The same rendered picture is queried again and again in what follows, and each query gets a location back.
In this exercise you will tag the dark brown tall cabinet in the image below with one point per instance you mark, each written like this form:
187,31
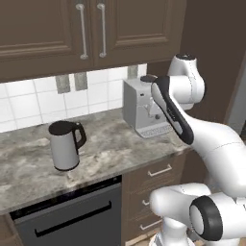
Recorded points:
214,38

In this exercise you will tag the brown wall cupboard door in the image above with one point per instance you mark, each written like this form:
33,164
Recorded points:
38,35
141,29

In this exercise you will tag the dark grey dishwasher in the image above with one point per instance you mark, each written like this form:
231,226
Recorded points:
80,221

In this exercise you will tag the brown drawer front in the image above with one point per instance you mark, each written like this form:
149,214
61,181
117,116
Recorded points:
141,228
137,205
141,182

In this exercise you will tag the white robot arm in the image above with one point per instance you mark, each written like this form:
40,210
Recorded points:
224,153

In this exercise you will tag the grey wall outlet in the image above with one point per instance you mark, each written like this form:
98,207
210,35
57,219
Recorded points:
62,84
132,72
80,81

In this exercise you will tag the silver coffee machine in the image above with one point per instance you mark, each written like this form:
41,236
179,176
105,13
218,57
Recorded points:
136,105

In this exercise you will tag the brown base cupboard door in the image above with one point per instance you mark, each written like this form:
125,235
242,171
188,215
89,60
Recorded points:
6,232

